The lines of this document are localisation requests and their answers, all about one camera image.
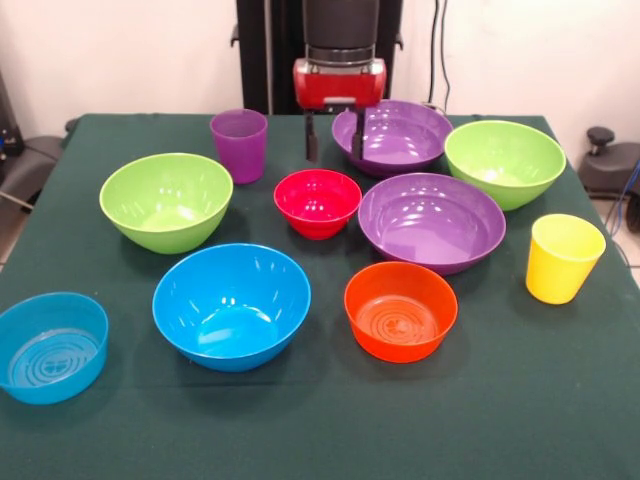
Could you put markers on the dark green tablecloth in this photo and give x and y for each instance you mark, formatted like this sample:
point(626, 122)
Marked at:
point(320, 425)

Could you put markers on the shallow ribbed blue bowl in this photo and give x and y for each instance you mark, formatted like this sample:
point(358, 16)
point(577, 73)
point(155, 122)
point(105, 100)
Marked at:
point(50, 350)

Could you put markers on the deep blue plastic bowl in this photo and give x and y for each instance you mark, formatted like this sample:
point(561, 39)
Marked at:
point(230, 305)

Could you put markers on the green plastic bowl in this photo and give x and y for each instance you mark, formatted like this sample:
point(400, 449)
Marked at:
point(505, 160)
point(165, 200)

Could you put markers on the orange ribbed plastic bowl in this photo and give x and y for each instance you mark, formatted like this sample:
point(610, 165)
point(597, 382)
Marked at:
point(400, 315)

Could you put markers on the black stand foot with knob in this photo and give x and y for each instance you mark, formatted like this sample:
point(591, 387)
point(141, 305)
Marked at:
point(610, 165)

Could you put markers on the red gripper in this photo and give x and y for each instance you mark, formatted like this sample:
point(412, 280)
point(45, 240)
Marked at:
point(340, 82)

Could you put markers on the small pink plastic bowl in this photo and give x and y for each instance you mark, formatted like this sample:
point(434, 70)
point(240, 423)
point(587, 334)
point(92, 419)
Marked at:
point(317, 200)

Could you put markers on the grey stand foot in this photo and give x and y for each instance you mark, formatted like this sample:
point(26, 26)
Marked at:
point(30, 165)

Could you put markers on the black equipment box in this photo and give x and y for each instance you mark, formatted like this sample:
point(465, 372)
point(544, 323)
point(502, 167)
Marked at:
point(7, 120)

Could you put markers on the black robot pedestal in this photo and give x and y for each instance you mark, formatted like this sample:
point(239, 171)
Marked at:
point(265, 50)

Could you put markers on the yellow plastic cup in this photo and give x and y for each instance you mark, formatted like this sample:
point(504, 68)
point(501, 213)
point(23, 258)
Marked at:
point(560, 265)

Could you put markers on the purple plastic cup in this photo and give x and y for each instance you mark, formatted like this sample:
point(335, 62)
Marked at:
point(240, 155)

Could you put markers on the purple plastic bowl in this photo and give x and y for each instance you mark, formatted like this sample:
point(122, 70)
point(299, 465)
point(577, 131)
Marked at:
point(400, 140)
point(430, 225)

